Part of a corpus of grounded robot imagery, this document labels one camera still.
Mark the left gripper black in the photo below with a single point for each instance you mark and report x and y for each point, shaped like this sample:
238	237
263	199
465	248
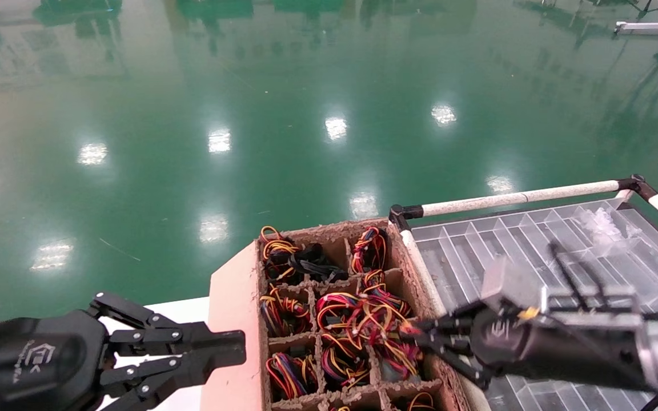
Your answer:
32	365

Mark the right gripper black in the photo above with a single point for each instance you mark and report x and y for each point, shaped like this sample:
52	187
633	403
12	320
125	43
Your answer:
534	342

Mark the cardboard divider box pink flap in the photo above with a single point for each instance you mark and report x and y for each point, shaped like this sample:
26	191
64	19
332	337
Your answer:
237	342

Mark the clear plastic divider tray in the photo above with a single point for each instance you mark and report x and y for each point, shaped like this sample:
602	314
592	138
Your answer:
477	251

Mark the clear plastic bag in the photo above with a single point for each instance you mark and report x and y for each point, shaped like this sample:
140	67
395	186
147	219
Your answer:
603	225

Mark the white table base leg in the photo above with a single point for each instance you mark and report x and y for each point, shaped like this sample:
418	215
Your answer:
643	27

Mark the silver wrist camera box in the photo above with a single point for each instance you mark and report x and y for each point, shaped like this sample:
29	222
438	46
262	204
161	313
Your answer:
509	282

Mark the silver camera mount bracket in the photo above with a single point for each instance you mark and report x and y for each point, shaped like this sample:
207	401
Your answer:
592	305

